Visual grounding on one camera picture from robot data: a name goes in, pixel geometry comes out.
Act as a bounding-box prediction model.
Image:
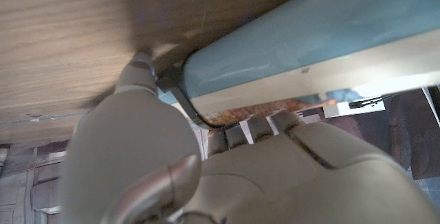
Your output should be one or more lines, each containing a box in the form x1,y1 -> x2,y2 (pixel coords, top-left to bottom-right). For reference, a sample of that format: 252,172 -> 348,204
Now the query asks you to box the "black band around map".
156,50 -> 228,129

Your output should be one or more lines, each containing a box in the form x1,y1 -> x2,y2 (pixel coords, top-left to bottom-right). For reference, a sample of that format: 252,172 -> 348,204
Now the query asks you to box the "paper map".
161,0 -> 440,128

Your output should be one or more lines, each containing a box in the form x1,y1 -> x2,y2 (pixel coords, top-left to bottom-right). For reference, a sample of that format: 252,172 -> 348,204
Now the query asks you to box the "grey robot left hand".
60,51 -> 440,224

